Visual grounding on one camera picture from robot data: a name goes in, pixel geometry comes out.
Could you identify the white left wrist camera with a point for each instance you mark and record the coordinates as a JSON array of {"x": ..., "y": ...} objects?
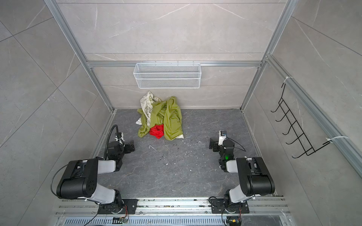
[{"x": 119, "y": 138}]

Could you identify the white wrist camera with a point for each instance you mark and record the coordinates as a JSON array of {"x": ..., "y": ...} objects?
[
  {"x": 119, "y": 138},
  {"x": 222, "y": 137}
]

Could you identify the black wire hook rack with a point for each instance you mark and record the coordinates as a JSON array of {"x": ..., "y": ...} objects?
[{"x": 295, "y": 128}]

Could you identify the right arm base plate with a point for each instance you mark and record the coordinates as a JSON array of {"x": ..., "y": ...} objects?
[{"x": 219, "y": 206}]

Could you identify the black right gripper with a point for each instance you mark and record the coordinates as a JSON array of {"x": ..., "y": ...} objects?
[{"x": 213, "y": 144}]

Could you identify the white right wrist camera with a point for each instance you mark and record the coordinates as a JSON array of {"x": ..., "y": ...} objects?
[{"x": 222, "y": 137}]

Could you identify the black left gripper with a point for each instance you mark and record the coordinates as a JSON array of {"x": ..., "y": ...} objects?
[{"x": 128, "y": 146}]

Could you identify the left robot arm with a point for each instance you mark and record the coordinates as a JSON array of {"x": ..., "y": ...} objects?
[{"x": 80, "y": 178}]

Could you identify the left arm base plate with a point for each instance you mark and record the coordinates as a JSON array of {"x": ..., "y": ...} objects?
[{"x": 128, "y": 205}]

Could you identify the aluminium rail at front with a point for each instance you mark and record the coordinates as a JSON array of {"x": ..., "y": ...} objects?
[{"x": 175, "y": 211}]

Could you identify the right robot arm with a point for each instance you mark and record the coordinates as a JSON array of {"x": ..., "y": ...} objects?
[{"x": 254, "y": 178}]

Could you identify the white patterned cloth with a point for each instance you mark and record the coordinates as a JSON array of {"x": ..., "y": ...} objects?
[{"x": 146, "y": 105}]

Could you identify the red cloth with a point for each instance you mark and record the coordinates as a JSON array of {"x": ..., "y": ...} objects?
[{"x": 157, "y": 131}]

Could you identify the white wire mesh basket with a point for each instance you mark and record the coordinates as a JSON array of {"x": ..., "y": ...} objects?
[{"x": 168, "y": 75}]

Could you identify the green cloth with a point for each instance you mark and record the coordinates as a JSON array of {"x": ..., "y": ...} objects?
[{"x": 167, "y": 113}]

